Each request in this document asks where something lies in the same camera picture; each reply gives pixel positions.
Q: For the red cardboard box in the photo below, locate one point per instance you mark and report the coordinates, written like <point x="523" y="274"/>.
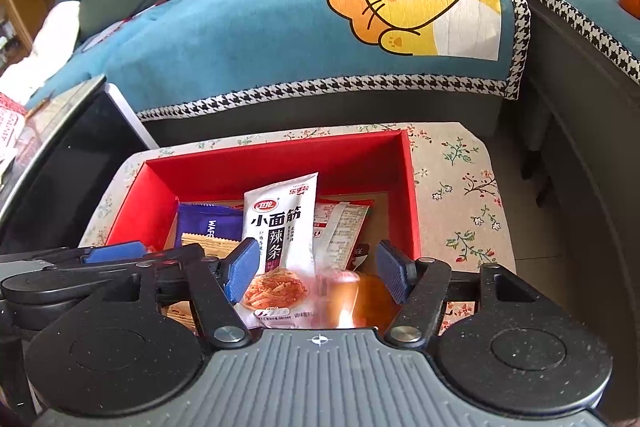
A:
<point x="347" y="165"/>

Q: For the black glass coffee table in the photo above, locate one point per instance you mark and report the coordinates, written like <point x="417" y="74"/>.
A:
<point x="67" y="155"/>

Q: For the red white long snack packet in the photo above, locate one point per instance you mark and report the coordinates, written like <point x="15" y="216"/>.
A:
<point x="337" y="228"/>

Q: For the white bag on table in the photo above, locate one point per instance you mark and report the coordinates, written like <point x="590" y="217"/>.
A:
<point x="12" y="123"/>

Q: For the blue wafer biscuit packet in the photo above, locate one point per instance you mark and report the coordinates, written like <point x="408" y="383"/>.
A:
<point x="217" y="221"/>

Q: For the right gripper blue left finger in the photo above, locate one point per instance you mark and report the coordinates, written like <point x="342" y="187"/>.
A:
<point x="216" y="286"/>

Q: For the mooncake pastry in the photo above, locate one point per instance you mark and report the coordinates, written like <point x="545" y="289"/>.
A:
<point x="374" y="306"/>

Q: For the white spicy gluten strip packet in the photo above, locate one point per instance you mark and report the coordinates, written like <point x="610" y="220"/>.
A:
<point x="282" y="246"/>

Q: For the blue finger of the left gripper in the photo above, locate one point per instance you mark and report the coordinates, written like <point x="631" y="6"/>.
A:
<point x="170" y="266"/>
<point x="112" y="253"/>

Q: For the vacuum packed mini sausages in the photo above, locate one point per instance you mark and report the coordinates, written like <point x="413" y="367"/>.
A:
<point x="337" y="294"/>

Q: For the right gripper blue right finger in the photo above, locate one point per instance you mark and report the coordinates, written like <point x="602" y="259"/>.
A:
<point x="419" y="287"/>

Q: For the tan biscuit packet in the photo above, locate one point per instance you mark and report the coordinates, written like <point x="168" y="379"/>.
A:
<point x="212" y="247"/>

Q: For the white duck neck snack packet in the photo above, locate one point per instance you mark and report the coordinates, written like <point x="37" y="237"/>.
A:
<point x="358" y="257"/>

